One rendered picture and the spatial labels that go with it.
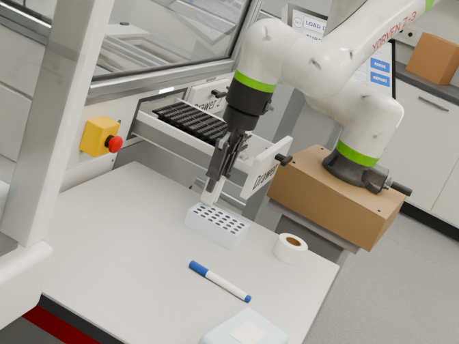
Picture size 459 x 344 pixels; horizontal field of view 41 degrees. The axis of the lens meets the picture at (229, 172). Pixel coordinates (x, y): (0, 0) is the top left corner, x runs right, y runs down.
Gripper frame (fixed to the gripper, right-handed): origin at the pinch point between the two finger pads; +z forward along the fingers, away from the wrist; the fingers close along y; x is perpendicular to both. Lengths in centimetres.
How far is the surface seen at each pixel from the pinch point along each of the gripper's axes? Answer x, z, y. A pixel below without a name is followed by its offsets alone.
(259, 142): 2.3, -4.5, 33.2
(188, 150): 12.0, -2.4, 8.6
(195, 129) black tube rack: 14.0, -6.3, 13.9
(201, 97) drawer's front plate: 27, -6, 45
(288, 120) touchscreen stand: 15, 7, 115
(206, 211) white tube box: -1.4, 4.1, -2.8
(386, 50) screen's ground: -7, -31, 134
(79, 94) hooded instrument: 2, -29, -60
